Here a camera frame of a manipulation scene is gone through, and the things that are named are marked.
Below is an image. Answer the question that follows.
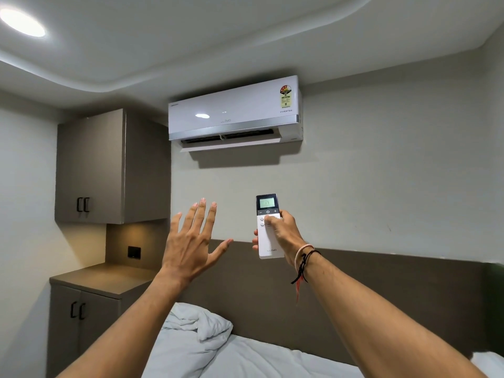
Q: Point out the person's left hand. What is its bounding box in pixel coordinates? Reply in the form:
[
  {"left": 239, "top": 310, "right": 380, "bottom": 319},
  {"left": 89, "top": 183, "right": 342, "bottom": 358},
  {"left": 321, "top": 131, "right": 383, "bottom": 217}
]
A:
[{"left": 161, "top": 198, "right": 234, "bottom": 286}]

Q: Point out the person's right hand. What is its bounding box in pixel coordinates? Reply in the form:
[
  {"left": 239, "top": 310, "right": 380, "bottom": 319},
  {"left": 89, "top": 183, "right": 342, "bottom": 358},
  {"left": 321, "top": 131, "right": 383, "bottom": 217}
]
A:
[{"left": 252, "top": 209, "right": 308, "bottom": 268}]

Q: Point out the white remote control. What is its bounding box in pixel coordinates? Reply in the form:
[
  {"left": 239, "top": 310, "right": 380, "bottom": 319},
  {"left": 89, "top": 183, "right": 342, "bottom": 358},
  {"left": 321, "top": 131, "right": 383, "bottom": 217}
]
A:
[{"left": 255, "top": 193, "right": 285, "bottom": 260}]

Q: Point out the person's left forearm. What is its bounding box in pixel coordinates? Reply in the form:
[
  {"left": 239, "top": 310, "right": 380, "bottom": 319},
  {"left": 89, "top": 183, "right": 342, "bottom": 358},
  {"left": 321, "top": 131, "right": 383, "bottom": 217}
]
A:
[{"left": 56, "top": 267, "right": 193, "bottom": 378}]

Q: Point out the person's right forearm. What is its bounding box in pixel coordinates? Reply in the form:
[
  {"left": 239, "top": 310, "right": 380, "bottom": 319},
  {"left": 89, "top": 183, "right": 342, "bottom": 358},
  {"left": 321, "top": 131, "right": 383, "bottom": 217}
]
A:
[{"left": 296, "top": 251, "right": 487, "bottom": 378}]

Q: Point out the brown bed headboard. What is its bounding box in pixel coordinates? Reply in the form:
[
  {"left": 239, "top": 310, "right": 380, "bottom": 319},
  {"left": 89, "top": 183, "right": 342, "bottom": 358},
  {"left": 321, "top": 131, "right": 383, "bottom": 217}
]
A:
[{"left": 178, "top": 238, "right": 491, "bottom": 367}]

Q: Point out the crumpled white blanket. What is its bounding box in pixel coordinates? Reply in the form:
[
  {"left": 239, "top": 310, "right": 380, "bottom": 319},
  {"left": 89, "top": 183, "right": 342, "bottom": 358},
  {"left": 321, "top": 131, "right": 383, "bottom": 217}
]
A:
[{"left": 141, "top": 302, "right": 234, "bottom": 378}]

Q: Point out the grey base cabinet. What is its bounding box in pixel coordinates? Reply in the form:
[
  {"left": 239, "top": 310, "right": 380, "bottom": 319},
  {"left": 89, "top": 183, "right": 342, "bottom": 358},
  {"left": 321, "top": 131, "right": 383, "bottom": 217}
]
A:
[{"left": 46, "top": 262, "right": 159, "bottom": 378}]

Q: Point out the white bed sheet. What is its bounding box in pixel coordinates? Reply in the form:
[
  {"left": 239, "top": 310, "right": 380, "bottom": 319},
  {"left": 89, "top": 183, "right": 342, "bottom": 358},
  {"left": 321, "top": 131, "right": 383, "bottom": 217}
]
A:
[{"left": 199, "top": 334, "right": 357, "bottom": 378}]

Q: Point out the round ceiling light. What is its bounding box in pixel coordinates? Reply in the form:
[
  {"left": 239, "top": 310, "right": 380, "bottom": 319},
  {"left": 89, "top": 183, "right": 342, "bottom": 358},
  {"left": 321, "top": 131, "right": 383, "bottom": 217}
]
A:
[{"left": 0, "top": 8, "right": 46, "bottom": 38}]

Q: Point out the white pillow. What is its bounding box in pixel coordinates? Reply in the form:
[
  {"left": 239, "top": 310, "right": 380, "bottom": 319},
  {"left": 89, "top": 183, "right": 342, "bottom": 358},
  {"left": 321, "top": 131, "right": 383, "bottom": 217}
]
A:
[{"left": 470, "top": 351, "right": 504, "bottom": 378}]

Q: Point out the pink thread bracelet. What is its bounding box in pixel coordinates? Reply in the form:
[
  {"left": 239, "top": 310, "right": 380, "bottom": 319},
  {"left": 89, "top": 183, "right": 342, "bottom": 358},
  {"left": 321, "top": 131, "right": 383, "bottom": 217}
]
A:
[{"left": 294, "top": 243, "right": 316, "bottom": 273}]

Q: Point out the black thread bracelet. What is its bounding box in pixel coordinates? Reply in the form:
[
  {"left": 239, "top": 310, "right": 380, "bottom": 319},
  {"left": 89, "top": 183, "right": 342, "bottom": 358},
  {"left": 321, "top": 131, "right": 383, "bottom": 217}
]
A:
[{"left": 291, "top": 249, "right": 322, "bottom": 285}]

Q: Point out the grey wall cabinet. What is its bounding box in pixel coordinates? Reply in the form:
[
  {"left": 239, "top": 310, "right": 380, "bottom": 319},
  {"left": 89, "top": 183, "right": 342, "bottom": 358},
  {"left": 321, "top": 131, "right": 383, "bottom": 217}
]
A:
[{"left": 54, "top": 108, "right": 172, "bottom": 225}]

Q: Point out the white wall air conditioner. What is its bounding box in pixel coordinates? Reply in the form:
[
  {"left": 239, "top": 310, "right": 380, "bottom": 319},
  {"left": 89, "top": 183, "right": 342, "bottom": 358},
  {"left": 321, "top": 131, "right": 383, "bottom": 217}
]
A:
[{"left": 168, "top": 75, "right": 304, "bottom": 153}]

